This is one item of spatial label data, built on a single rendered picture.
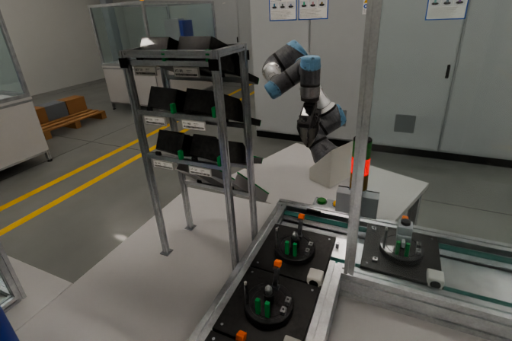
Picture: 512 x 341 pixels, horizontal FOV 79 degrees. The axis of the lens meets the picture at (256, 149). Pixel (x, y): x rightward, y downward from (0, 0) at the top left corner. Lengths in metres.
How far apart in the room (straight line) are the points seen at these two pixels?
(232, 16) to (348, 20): 5.48
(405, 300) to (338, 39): 3.31
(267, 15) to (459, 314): 3.76
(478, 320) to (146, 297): 1.03
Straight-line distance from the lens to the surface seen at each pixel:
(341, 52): 4.05
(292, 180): 1.79
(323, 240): 1.22
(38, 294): 1.46
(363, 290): 1.15
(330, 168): 1.67
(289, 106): 4.36
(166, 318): 1.18
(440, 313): 1.17
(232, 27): 9.10
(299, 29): 4.15
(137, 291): 1.29
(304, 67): 1.21
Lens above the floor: 1.75
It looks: 24 degrees down
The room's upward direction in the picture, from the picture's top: 3 degrees counter-clockwise
